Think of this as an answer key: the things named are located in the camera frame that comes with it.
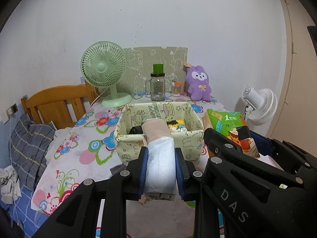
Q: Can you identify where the green orange tissue pack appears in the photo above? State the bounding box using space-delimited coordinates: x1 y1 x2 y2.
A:
202 108 260 158

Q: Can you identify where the cardboard panel with cartoon drawings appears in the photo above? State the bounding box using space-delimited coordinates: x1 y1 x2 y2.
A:
119 46 189 95

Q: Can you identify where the white standing fan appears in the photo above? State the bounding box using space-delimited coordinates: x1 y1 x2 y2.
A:
242 86 278 126

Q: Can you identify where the wall power socket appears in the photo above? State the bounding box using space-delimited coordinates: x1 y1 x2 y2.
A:
6 104 18 118

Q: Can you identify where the floral tablecloth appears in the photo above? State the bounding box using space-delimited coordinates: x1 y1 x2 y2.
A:
31 94 230 237

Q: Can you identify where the green desk fan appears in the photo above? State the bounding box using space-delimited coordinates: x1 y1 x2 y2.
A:
80 41 132 108

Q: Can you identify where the small cartoon tissue pack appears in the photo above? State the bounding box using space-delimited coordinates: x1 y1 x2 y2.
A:
167 120 187 133

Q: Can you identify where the white pink wet wipes pack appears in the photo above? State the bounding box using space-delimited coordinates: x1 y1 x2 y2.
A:
142 119 176 201

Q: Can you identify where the cotton swab jar orange lid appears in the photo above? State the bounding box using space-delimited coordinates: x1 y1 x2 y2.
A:
171 81 184 97

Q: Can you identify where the black plastic bag bundle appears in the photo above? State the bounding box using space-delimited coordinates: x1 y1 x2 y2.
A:
129 126 143 134

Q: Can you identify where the glass jar with green lid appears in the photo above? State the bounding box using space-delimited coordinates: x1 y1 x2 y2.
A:
145 63 165 102

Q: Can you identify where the purple plush bunny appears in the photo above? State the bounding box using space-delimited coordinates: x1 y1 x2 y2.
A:
183 61 212 102

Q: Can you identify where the crumpled white cloth on bed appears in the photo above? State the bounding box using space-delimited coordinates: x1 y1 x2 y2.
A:
1 165 21 205

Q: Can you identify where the wooden bed headboard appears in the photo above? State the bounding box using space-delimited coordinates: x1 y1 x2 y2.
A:
21 83 99 129

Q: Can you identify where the yellow cartoon fabric storage box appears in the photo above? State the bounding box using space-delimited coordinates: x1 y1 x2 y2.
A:
114 102 204 165

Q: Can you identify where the grey plaid pillow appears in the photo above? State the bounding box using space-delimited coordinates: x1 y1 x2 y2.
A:
9 114 55 191

